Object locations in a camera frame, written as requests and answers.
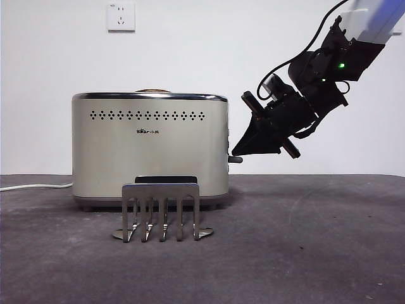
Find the cream and steel toaster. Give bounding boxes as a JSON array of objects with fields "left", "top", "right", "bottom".
[{"left": 71, "top": 91, "right": 230, "bottom": 213}]

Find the shiny metal toast rack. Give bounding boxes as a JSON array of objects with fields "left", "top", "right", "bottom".
[{"left": 111, "top": 183, "right": 215, "bottom": 244}]

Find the right arm's grey camera box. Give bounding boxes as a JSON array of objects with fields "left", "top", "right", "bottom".
[{"left": 262, "top": 73, "right": 287, "bottom": 98}]

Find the black camera cable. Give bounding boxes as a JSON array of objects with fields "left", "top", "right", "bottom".
[{"left": 256, "top": 0, "right": 349, "bottom": 101}]

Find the white toaster power cord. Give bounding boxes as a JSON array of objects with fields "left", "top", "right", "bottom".
[{"left": 0, "top": 182, "right": 73, "bottom": 193}]

